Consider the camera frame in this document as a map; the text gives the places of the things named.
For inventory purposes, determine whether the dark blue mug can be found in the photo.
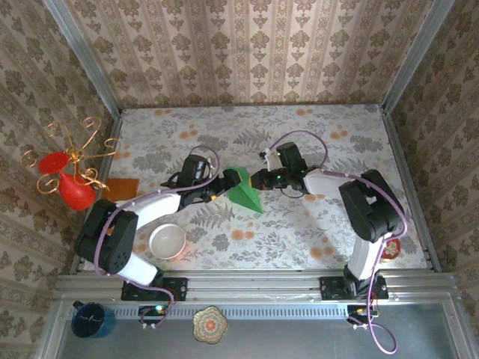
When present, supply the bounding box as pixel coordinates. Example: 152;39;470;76
70;301;117;340

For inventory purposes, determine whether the red vase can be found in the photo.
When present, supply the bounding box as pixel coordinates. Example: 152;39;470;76
37;152;97;212

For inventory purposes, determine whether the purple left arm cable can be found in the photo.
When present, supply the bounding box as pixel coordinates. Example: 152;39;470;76
95;144;221;330

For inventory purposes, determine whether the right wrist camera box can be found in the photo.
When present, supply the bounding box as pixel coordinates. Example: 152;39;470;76
260;149;281;170

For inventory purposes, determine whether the aluminium side rail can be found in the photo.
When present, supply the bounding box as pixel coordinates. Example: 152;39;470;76
69;108;124;274
379;106;442;273

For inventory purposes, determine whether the gold curly wire ornament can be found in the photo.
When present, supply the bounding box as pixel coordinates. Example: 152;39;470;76
20;115;121;194

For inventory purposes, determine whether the grey slotted cable duct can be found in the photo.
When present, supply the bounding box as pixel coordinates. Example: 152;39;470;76
73;303;375;319

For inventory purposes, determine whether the aluminium corner post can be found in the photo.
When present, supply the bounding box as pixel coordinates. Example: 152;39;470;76
43;0;124;113
381;0;450;111

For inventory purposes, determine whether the flower-shaped patterned dish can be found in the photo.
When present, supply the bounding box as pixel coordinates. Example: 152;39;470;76
192;305;230;344

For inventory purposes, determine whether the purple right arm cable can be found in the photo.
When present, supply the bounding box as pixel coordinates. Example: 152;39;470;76
267;129;409;355

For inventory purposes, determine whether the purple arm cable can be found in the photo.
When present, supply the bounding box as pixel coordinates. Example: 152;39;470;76
95;144;221;330
267;129;409;355

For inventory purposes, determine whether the grey sheet metal tray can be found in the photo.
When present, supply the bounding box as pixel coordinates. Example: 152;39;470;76
37;301;472;359

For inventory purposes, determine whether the red patterned bowl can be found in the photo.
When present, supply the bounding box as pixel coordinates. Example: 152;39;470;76
381;238;402;261

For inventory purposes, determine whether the floral patterned table cover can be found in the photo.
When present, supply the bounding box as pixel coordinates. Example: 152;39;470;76
82;104;430;272

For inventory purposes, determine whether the white bowl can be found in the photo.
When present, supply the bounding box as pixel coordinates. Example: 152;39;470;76
148;223;187;261

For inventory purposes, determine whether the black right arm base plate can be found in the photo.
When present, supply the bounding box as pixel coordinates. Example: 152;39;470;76
320;276;389;301

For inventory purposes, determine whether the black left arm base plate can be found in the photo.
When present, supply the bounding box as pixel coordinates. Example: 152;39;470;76
120;277;189;302

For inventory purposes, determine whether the long aluminium mounting rail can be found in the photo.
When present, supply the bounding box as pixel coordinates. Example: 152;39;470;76
54;271;460;304

